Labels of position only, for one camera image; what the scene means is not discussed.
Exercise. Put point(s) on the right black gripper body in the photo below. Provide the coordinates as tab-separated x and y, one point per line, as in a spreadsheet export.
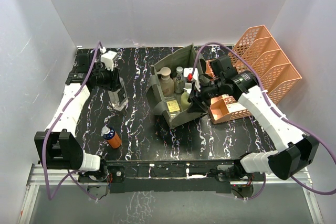
213	89

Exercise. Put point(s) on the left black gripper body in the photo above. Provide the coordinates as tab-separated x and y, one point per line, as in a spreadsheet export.
103	77

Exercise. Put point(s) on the yellow-green pump soap bottle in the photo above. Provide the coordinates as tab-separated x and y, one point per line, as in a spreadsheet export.
185	104

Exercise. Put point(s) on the clear square bottle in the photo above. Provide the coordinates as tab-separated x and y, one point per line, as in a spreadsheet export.
174	107
119	98

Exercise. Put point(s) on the beige pump lotion bottle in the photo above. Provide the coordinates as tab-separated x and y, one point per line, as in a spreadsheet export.
166	82

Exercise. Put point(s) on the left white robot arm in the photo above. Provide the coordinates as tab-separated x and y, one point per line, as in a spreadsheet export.
57	146

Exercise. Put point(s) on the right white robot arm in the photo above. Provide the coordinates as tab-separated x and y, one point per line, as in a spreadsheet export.
294	149

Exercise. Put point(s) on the olive green canvas bag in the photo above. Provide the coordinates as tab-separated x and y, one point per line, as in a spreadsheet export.
183	57

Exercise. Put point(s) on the orange low basket tray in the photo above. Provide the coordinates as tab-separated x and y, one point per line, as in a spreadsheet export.
226	108

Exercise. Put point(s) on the orange spray bottle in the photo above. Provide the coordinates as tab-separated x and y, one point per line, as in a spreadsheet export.
110	135

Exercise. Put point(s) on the orange tall file organizer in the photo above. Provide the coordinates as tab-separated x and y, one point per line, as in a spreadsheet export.
261	51

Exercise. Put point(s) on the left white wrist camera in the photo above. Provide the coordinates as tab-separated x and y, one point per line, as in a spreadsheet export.
108	57

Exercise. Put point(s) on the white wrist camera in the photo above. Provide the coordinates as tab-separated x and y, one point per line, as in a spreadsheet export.
108	57
192	76

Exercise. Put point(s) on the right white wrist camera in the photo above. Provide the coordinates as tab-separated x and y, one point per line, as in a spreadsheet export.
192	76

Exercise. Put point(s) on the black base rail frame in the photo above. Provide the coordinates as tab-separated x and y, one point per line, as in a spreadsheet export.
165	176

